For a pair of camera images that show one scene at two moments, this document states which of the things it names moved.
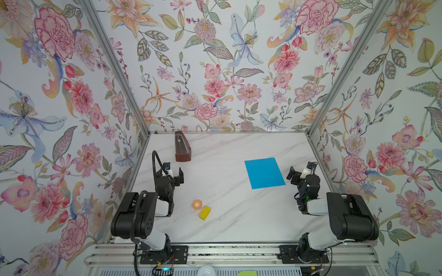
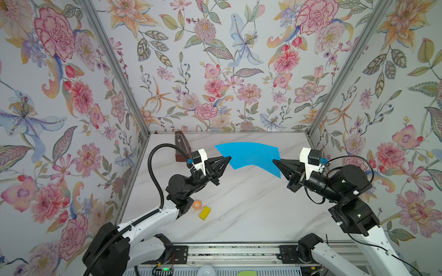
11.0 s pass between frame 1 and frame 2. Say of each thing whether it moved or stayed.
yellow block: stayed
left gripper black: moved
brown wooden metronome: stayed
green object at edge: stayed
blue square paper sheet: moved
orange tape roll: stayed
